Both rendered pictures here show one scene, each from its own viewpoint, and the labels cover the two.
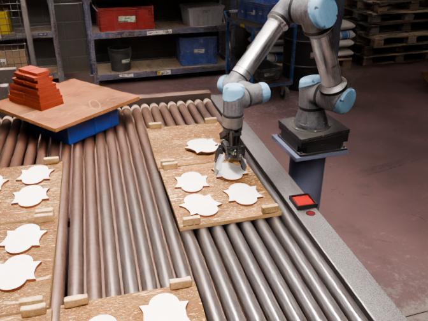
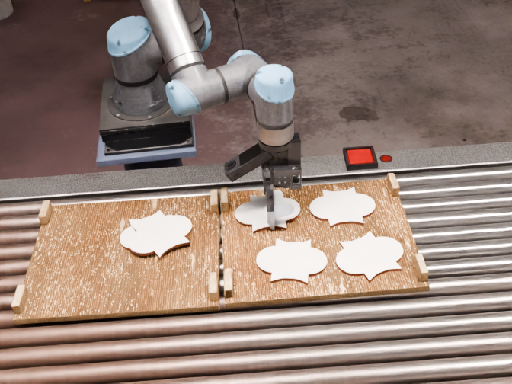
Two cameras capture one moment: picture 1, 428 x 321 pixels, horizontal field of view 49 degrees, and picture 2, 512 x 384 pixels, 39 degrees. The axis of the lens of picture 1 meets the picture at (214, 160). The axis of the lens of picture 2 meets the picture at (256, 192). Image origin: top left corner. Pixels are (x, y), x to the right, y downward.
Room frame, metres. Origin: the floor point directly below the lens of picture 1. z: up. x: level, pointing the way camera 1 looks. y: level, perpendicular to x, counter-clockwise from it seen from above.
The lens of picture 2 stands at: (1.31, 1.13, 2.00)
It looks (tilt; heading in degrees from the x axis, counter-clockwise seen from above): 39 degrees down; 284
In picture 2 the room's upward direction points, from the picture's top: 4 degrees counter-clockwise
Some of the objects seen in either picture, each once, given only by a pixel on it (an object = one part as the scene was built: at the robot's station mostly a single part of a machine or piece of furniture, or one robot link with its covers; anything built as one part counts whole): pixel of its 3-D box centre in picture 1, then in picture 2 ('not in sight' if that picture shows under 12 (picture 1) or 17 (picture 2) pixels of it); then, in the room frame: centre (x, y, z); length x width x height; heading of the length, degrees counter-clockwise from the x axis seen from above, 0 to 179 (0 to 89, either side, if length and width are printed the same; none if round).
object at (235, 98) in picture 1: (234, 100); (273, 95); (1.56, -0.07, 1.24); 0.09 x 0.08 x 0.11; 128
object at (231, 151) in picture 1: (232, 141); (280, 160); (1.55, -0.07, 1.08); 0.09 x 0.08 x 0.12; 15
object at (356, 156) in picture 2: (302, 201); (360, 158); (1.40, -0.32, 0.92); 0.06 x 0.06 x 0.01; 14
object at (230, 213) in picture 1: (216, 190); (316, 238); (1.47, -0.01, 0.93); 0.41 x 0.35 x 0.02; 15
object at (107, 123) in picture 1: (73, 117); not in sight; (2.08, 0.67, 0.97); 0.31 x 0.31 x 0.10; 54
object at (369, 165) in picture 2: (302, 201); (360, 158); (1.40, -0.32, 0.92); 0.08 x 0.08 x 0.02; 14
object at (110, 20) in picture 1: (124, 16); not in sight; (5.88, 1.10, 0.78); 0.66 x 0.45 x 0.28; 107
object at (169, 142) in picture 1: (191, 144); (125, 254); (1.87, 0.10, 0.93); 0.41 x 0.35 x 0.02; 14
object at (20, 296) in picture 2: (155, 125); (20, 299); (2.03, 0.28, 0.95); 0.06 x 0.02 x 0.03; 104
